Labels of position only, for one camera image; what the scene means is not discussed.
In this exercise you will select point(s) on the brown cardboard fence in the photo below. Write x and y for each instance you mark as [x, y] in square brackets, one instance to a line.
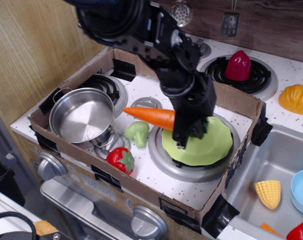
[183, 205]

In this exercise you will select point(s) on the silver sink basin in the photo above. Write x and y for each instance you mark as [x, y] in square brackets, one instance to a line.
[278, 158]

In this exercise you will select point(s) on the light blue bowl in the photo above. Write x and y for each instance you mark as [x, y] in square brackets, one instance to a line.
[296, 191]

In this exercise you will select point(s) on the silver oven door handle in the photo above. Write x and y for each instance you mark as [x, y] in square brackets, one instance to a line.
[89, 217]

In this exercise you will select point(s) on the front left black burner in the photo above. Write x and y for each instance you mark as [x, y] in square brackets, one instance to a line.
[112, 87]

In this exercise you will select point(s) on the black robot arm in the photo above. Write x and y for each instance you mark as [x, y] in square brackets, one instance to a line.
[146, 29]

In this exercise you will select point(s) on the yellow toy squash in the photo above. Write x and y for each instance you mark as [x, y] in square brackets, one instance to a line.
[292, 98]

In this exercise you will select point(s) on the orange toy carrot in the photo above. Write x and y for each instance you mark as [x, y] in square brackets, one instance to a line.
[162, 118]

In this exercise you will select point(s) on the black burner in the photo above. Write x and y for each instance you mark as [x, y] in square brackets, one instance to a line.
[262, 82]
[112, 87]

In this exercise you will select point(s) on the silver inner stove knob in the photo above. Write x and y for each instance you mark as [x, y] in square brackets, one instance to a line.
[147, 102]

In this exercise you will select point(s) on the yellow toy corn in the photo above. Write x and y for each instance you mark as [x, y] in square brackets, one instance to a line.
[269, 193]

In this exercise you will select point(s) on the hanging metal spatula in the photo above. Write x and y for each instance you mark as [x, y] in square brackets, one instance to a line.
[230, 22]

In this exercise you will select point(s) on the light green plate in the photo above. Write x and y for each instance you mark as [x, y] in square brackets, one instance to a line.
[212, 147]

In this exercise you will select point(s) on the silver stove knob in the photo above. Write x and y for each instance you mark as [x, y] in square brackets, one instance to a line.
[146, 224]
[205, 49]
[147, 102]
[50, 167]

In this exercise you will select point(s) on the green toy broccoli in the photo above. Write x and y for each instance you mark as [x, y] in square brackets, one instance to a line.
[138, 132]

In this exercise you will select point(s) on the right silver stove knob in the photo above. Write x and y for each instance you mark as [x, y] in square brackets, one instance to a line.
[146, 224]

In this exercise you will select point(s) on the orange toy slice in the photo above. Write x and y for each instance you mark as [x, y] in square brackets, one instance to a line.
[268, 228]

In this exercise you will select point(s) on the dark red toy pepper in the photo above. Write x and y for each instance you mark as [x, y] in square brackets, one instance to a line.
[238, 67]

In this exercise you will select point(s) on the silver centre stove knob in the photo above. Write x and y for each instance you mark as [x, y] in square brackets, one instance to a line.
[205, 49]

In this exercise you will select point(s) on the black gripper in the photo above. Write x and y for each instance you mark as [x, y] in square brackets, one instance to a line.
[193, 98]

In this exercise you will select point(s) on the left silver stove knob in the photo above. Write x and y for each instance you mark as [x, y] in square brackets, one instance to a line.
[50, 167]

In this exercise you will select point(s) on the stainless steel pot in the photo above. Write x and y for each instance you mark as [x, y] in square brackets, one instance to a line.
[84, 116]

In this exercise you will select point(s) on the hanging metal strainer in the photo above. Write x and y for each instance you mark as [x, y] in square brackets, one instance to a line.
[182, 12]

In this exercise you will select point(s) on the back right black burner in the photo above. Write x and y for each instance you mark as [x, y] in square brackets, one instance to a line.
[262, 82]

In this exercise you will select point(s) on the red toy strawberry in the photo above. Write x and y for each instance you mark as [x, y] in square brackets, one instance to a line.
[122, 159]

